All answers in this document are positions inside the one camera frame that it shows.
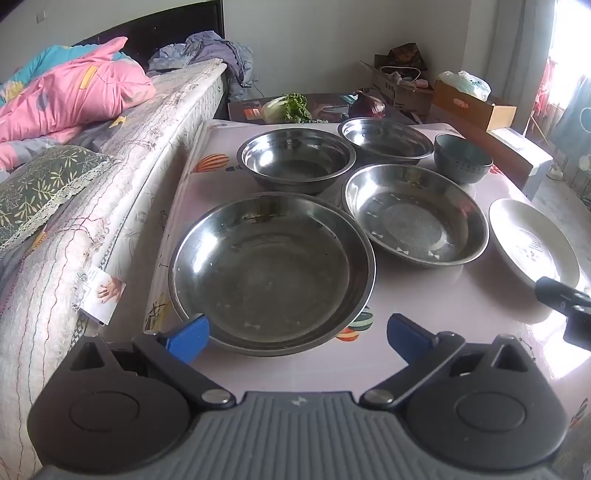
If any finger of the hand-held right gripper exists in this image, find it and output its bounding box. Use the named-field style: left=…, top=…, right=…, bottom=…
left=534, top=276, right=591, bottom=317

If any white plastic bag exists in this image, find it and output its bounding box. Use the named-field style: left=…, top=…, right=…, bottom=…
left=438, top=70, right=491, bottom=101

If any pink patterned quilt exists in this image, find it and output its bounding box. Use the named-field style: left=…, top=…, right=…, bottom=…
left=0, top=37, right=158, bottom=171

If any brown box with white label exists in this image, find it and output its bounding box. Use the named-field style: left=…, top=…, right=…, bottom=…
left=487, top=127, right=553, bottom=201

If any dark green ceramic bowl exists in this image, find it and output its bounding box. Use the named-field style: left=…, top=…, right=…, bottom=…
left=433, top=133, right=494, bottom=185

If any long cardboard box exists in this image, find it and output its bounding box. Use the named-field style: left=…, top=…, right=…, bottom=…
left=431, top=80, right=517, bottom=132

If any open cardboard box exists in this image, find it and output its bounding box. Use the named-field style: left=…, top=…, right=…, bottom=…
left=360, top=60, right=435, bottom=114

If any blue patterned blanket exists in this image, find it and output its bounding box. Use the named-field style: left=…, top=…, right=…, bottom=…
left=551, top=76, right=591, bottom=148

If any steel bowl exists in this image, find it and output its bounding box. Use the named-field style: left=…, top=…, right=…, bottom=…
left=237, top=128, right=357, bottom=195
left=338, top=117, right=435, bottom=165

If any white quilted mattress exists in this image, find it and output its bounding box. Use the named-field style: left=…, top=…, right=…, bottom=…
left=0, top=60, right=229, bottom=480

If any napa cabbage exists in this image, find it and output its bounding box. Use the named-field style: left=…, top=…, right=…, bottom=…
left=262, top=93, right=328, bottom=124

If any green leaf patterned pillow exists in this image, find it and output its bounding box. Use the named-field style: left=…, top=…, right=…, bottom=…
left=0, top=145, right=114, bottom=252

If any black headboard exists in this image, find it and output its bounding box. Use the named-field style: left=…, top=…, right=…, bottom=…
left=74, top=0, right=225, bottom=77

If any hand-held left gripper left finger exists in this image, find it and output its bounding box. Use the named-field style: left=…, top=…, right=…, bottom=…
left=65, top=314, right=236, bottom=409

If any dark brown package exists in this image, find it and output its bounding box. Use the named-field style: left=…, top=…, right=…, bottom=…
left=387, top=43, right=428, bottom=72

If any large steel basin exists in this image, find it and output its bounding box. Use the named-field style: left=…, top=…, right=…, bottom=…
left=167, top=191, right=376, bottom=357

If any pink hanging cloth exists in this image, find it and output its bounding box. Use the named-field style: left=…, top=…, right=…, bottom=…
left=536, top=58, right=555, bottom=121

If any pile of grey-blue clothes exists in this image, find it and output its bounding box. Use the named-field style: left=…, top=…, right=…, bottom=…
left=147, top=31, right=254, bottom=100

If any white ceramic plate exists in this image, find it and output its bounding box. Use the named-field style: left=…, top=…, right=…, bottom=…
left=488, top=198, right=581, bottom=291

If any dark flat printed box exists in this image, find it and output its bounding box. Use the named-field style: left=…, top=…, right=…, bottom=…
left=228, top=92, right=416, bottom=125

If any medium steel basin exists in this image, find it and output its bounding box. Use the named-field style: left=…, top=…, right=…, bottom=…
left=342, top=164, right=490, bottom=267

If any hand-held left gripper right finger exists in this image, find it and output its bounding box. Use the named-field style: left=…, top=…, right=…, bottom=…
left=360, top=314, right=532, bottom=409

